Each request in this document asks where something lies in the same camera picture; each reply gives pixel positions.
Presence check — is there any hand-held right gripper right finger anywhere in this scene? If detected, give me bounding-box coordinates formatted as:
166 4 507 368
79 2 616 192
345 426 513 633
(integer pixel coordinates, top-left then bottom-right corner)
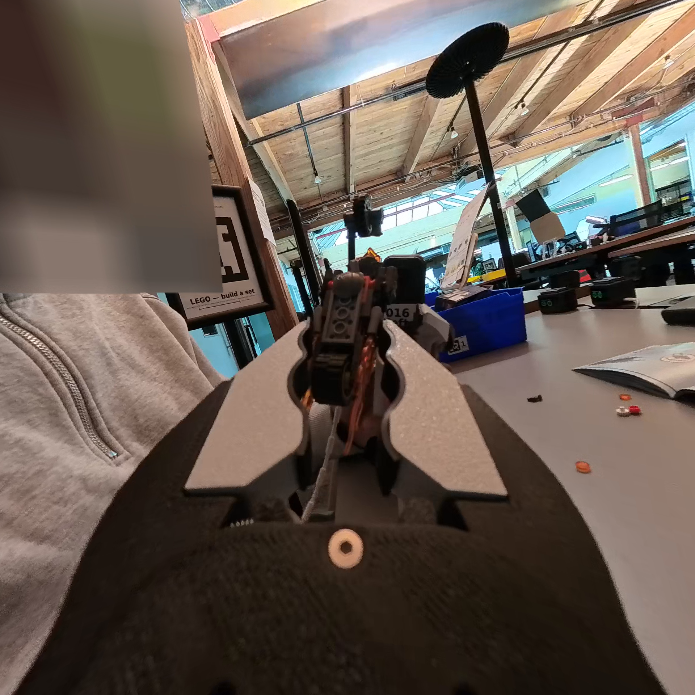
379 320 509 504

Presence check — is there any black box device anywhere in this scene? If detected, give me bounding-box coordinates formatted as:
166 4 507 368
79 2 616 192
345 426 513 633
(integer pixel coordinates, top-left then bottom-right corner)
660 296 695 327

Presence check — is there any framed tag sign on stand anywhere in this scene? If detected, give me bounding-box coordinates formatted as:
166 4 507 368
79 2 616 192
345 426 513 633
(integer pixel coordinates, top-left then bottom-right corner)
179 185 275 329

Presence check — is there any dark cardboard box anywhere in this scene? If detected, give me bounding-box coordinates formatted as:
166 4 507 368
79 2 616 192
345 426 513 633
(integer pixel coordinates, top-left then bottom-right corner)
434 285 492 311

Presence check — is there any lego motorcycle model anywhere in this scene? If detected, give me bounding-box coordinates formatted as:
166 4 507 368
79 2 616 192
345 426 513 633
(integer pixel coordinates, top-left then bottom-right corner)
298 193 400 525

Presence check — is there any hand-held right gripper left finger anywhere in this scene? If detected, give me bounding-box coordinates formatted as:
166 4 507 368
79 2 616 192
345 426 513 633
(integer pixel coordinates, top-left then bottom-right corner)
184 320 313 500

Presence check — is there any long wooden desk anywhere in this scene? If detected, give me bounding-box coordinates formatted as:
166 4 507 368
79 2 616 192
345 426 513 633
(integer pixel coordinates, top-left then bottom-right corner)
516 216 695 283

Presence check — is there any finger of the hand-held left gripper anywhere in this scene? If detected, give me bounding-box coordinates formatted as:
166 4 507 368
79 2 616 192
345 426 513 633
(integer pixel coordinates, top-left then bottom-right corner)
415 305 456 359

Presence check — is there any black charger green display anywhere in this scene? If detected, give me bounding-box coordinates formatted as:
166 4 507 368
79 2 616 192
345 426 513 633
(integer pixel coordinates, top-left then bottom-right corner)
589 277 637 309
538 288 579 315

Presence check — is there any blue plastic bin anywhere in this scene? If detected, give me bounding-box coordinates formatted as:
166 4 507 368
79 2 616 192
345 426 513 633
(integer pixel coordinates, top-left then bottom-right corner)
426 287 527 363

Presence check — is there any black pole stand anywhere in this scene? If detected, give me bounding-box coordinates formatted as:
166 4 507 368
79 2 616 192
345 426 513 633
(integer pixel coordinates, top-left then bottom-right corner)
425 22 517 288

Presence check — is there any lego instruction booklet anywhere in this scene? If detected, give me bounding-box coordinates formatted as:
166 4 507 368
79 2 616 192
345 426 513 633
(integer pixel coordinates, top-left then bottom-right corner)
573 342 695 401

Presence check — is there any wooden post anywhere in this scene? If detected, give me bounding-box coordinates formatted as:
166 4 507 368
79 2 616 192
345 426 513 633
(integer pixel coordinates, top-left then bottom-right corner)
185 19 299 337

